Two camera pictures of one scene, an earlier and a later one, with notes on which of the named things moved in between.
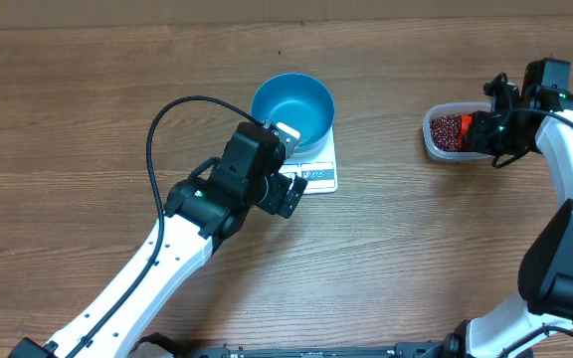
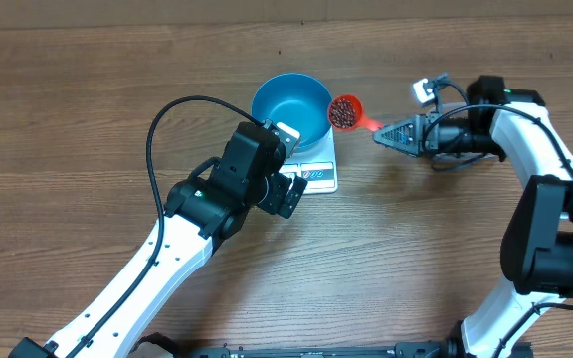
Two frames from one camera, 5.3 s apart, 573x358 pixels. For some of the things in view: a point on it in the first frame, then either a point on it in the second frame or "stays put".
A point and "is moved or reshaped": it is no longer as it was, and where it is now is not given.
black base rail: [405, 349] stays put
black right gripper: [480, 142] to [422, 122]
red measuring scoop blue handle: [466, 120] is moved or reshaped
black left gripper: [275, 203] stays put
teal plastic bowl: [298, 101] stays put
